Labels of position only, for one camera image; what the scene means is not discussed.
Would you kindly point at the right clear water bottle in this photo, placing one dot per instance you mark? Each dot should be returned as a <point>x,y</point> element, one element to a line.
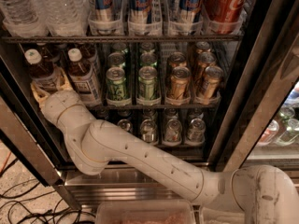
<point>63,18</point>

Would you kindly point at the right clear plastic bin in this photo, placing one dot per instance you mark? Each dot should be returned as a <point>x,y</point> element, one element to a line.
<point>208,215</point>

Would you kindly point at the upper wire shelf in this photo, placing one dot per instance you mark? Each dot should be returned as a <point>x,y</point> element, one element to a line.
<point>120,38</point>

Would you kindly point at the silver can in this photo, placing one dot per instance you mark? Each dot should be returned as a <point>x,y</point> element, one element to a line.
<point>172,131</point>
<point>196,130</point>
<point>148,131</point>

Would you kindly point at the red Coca-Cola can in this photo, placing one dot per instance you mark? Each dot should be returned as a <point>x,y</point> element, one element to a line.
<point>222,17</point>

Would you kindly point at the right silver can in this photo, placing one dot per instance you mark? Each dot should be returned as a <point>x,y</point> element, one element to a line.
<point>196,130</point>

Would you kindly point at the stainless fridge door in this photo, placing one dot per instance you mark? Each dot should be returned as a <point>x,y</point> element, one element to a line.
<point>22,128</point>

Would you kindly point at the front right green can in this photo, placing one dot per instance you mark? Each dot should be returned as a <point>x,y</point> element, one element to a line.
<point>147,83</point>

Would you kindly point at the green can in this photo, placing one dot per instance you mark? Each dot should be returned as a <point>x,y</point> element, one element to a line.
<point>147,83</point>
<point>116,59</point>
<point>116,84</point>
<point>148,59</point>

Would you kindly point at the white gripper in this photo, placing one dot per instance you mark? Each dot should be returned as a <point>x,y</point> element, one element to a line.
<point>58,104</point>

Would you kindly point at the gold can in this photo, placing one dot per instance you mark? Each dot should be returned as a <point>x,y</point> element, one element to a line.
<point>202,61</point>
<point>211,80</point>
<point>174,60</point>
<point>179,83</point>
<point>201,46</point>

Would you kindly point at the right blue Pepsi can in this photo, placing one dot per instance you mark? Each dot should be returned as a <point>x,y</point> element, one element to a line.
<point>126,125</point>

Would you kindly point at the front left green can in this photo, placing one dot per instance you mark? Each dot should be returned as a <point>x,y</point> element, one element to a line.
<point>116,84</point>

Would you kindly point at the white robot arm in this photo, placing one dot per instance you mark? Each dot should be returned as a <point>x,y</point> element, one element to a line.
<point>265,194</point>

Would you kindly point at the middle Red Bull can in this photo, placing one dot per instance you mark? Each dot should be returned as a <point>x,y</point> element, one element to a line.
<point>140,15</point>

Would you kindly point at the left clear water bottle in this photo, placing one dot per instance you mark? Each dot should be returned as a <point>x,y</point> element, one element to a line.
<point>21,18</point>

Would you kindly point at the right Red Bull can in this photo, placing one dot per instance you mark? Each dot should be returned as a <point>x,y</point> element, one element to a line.
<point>188,15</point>

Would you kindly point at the tea bottle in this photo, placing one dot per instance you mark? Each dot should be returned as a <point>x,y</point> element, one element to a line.
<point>43,71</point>
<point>90,55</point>
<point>84,78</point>
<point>48,52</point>

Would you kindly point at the middle right green can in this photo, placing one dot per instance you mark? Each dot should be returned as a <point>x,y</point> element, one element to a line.
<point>148,59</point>

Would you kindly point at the front right gold can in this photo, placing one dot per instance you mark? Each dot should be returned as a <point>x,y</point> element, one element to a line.
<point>211,80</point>

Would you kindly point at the left silver can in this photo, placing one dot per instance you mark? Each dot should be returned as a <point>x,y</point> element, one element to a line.
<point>148,131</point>

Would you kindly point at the front left gold can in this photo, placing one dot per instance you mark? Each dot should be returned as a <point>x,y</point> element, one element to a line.
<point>179,83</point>

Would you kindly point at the left Red Bull can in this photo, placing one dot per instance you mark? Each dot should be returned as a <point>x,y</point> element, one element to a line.
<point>104,15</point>

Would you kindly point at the rear left gold can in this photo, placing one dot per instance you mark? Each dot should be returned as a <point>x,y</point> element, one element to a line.
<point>174,60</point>

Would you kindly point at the wire shelf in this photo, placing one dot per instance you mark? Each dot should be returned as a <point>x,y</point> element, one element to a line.
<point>120,38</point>
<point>160,106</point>

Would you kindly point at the middle wire shelf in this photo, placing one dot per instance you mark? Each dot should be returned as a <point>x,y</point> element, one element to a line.
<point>160,106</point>

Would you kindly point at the middle silver can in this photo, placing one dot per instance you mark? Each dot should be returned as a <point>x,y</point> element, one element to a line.
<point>172,131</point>

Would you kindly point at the clear water bottle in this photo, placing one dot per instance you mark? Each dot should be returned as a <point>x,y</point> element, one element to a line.
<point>21,18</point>
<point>63,18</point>

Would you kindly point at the middle right gold can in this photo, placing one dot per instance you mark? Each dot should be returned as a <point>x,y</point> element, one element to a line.
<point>202,61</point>

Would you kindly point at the middle left green can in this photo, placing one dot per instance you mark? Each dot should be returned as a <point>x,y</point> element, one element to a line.
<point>116,59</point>

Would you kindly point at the rear right gold can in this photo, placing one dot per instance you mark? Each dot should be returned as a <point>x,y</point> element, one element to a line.
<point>201,46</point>

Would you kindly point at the red bull can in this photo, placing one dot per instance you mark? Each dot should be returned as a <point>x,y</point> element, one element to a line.
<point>188,15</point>
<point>104,15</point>
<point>140,15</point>

